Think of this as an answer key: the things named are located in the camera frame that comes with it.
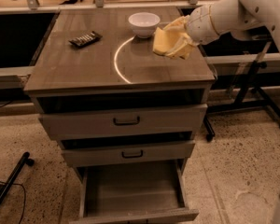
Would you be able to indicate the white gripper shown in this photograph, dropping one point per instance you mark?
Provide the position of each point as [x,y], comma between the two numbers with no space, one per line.
[200,24]

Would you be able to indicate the yellow sponge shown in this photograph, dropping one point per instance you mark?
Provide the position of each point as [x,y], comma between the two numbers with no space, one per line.
[164,41]

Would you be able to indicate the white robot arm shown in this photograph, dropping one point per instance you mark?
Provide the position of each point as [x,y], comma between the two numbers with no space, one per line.
[241,170]

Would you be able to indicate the top grey drawer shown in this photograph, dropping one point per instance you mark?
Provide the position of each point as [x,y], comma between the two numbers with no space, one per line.
[123,122]

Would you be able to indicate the grey wooden drawer cabinet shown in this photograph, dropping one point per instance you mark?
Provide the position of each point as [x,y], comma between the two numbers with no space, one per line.
[120,71]

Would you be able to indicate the middle grey drawer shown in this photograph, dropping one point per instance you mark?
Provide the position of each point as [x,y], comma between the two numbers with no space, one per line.
[83,157]

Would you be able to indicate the bottom grey open drawer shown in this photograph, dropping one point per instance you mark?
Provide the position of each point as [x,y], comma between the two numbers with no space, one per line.
[134,193]

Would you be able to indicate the white ceramic bowl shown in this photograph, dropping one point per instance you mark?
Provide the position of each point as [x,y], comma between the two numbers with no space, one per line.
[144,24]

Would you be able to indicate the black rolling side table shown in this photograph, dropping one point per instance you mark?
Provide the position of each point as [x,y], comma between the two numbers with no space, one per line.
[251,94]

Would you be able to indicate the dark snack bar packet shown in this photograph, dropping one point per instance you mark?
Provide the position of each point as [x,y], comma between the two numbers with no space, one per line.
[85,40]

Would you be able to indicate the black stand leg left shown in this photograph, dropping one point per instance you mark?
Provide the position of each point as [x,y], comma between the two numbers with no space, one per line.
[6,185]

